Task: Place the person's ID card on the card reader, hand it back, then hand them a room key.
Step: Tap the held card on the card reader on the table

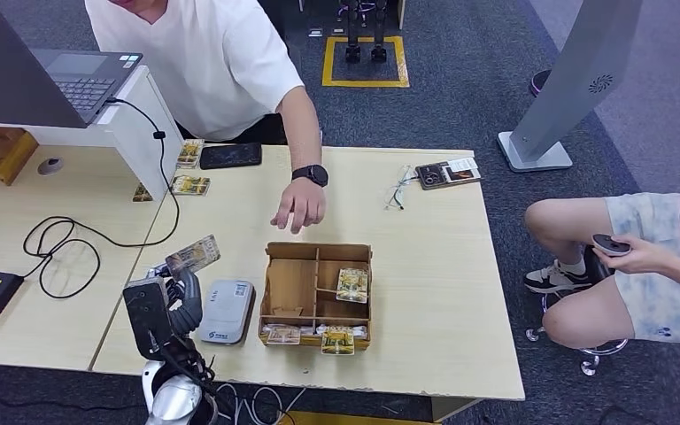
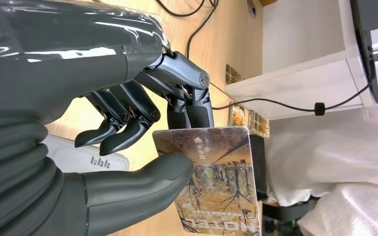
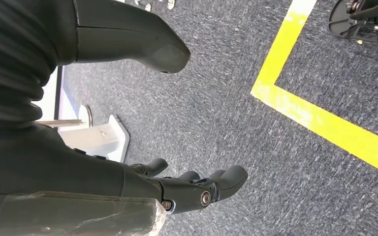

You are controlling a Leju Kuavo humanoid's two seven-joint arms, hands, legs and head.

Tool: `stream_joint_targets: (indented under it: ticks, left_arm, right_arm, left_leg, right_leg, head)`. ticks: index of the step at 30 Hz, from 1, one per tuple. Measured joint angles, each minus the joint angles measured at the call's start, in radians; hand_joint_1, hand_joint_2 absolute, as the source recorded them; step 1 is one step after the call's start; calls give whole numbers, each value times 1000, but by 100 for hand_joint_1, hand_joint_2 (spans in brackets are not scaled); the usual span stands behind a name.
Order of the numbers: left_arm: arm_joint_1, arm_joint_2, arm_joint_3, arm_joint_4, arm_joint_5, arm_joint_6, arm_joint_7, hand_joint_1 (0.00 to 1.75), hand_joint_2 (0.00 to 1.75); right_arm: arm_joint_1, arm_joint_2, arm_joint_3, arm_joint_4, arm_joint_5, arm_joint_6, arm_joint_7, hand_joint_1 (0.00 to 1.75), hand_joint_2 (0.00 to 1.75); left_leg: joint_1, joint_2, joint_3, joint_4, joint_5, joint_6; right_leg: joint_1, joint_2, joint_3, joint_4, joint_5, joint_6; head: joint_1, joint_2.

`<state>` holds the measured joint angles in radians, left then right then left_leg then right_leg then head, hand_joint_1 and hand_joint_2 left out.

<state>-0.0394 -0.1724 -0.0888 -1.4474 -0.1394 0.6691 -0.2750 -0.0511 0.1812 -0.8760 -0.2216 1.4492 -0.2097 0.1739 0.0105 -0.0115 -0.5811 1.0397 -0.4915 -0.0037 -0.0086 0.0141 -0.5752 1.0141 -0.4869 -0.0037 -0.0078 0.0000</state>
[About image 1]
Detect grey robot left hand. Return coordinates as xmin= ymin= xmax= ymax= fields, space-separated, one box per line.
xmin=151 ymin=265 xmax=204 ymax=338

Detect person's left hand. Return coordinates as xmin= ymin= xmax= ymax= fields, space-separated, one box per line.
xmin=270 ymin=177 xmax=328 ymax=236

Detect person's hand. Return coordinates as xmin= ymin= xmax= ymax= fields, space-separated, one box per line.
xmin=608 ymin=234 xmax=678 ymax=275

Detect small round handheld device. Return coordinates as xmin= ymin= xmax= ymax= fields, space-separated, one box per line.
xmin=591 ymin=233 xmax=633 ymax=258

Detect pale printed room key card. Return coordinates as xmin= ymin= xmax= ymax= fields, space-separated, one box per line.
xmin=266 ymin=326 xmax=303 ymax=346

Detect grey card reader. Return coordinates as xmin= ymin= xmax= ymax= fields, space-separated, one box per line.
xmin=197 ymin=279 xmax=258 ymax=345

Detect person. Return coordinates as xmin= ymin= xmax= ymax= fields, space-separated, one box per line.
xmin=523 ymin=184 xmax=680 ymax=347
xmin=84 ymin=0 xmax=330 ymax=236

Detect white card bundle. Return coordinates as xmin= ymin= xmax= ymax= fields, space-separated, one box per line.
xmin=260 ymin=323 xmax=318 ymax=337
xmin=315 ymin=323 xmax=370 ymax=340

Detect black wristwatch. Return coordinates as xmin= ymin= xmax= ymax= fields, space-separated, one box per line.
xmin=290 ymin=164 xmax=330 ymax=189

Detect wooden compartment box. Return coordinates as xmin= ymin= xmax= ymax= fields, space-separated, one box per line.
xmin=258 ymin=242 xmax=374 ymax=352

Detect black smartphone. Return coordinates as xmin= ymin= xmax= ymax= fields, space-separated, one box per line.
xmin=199 ymin=142 xmax=263 ymax=171

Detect clear eyeglasses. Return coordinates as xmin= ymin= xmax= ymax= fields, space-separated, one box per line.
xmin=383 ymin=165 xmax=419 ymax=213

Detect chrome stool with black seat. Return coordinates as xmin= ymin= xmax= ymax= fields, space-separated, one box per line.
xmin=524 ymin=246 xmax=631 ymax=378

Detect standing humanoid robot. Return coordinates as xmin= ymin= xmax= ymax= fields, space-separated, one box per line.
xmin=335 ymin=0 xmax=391 ymax=65

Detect white desk riser shelf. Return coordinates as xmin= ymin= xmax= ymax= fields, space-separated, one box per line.
xmin=0 ymin=64 xmax=186 ymax=202

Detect grey slanted kiosk stand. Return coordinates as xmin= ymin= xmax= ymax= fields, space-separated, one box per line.
xmin=497 ymin=0 xmax=646 ymax=174

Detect dark shoe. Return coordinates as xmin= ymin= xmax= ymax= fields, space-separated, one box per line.
xmin=530 ymin=69 xmax=553 ymax=98

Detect orange wooden tray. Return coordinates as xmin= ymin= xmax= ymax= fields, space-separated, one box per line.
xmin=0 ymin=126 xmax=41 ymax=187

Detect dark grey laptop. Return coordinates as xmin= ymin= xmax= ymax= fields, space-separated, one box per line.
xmin=0 ymin=0 xmax=144 ymax=129

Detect white cable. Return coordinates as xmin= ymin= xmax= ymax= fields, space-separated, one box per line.
xmin=213 ymin=383 xmax=309 ymax=425

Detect black power cable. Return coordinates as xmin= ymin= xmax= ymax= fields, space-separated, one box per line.
xmin=23 ymin=97 xmax=182 ymax=300

